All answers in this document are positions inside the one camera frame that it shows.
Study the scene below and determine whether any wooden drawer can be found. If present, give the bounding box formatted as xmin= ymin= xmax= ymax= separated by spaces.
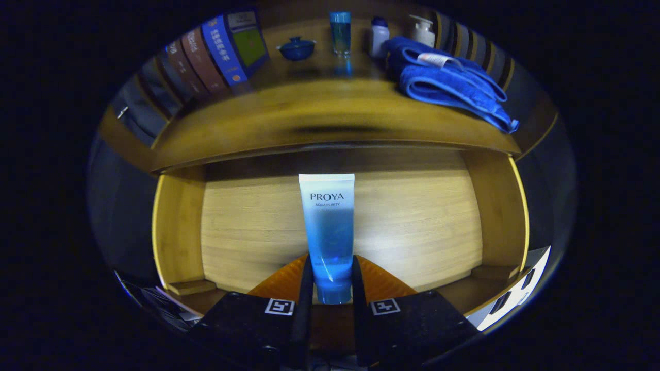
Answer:
xmin=152 ymin=149 xmax=531 ymax=353

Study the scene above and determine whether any dark brown book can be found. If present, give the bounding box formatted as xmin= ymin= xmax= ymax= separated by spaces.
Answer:
xmin=164 ymin=41 xmax=200 ymax=102

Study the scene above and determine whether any blue lidded teacup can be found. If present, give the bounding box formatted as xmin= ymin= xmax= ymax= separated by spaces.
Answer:
xmin=277 ymin=36 xmax=316 ymax=62

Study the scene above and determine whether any white pump bottle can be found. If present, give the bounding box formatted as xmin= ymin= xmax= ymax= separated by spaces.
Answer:
xmin=409 ymin=14 xmax=436 ymax=48

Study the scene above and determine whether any blue book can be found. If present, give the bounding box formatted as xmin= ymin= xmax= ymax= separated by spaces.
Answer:
xmin=201 ymin=10 xmax=270 ymax=86

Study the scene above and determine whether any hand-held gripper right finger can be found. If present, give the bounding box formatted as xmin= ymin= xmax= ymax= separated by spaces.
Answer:
xmin=352 ymin=255 xmax=483 ymax=367

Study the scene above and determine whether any blue and white tube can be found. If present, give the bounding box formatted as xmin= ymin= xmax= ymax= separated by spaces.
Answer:
xmin=298 ymin=173 xmax=356 ymax=305

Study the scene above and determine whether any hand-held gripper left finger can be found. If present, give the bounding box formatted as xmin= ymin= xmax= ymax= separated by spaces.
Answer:
xmin=188 ymin=254 xmax=315 ymax=369

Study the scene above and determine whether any wooden cabinet countertop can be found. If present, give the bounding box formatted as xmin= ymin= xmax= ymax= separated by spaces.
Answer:
xmin=150 ymin=67 xmax=521 ymax=173

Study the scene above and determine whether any blue towel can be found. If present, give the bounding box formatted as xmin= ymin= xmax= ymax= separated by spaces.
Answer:
xmin=384 ymin=36 xmax=520 ymax=134

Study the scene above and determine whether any blue glass bottle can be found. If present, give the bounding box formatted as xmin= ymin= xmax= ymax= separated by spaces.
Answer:
xmin=330 ymin=12 xmax=352 ymax=57

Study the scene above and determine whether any wooden cabinet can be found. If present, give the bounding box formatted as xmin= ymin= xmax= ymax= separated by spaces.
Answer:
xmin=98 ymin=0 xmax=560 ymax=353

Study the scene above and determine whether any reddish brown book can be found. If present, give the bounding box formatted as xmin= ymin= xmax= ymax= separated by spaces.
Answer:
xmin=180 ymin=27 xmax=228 ymax=96

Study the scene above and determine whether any white bottle with blue cap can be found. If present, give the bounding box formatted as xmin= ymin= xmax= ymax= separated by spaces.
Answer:
xmin=369 ymin=16 xmax=390 ymax=58

